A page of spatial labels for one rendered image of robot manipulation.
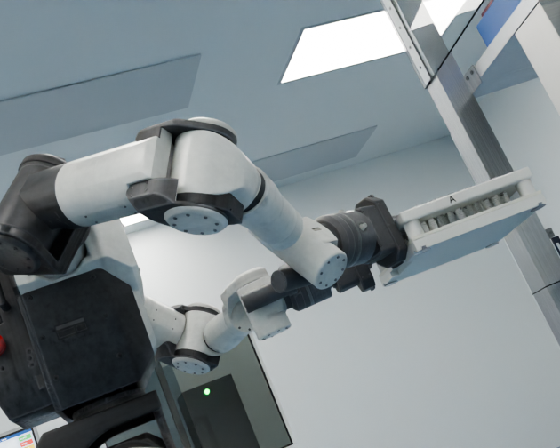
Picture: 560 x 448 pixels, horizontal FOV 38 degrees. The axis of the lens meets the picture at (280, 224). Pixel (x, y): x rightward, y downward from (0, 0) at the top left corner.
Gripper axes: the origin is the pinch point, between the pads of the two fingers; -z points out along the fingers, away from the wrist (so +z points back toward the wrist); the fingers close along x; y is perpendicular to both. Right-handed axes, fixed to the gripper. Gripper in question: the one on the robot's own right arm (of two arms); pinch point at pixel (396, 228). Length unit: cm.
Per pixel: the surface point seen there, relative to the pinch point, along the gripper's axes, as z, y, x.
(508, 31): -34.5, 19.6, -27.5
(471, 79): -43, 4, -27
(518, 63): -49, 12, -26
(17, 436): -49, -273, -31
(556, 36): -28.8, 29.0, -19.0
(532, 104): -496, -187, -137
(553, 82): -32.0, 23.1, -13.4
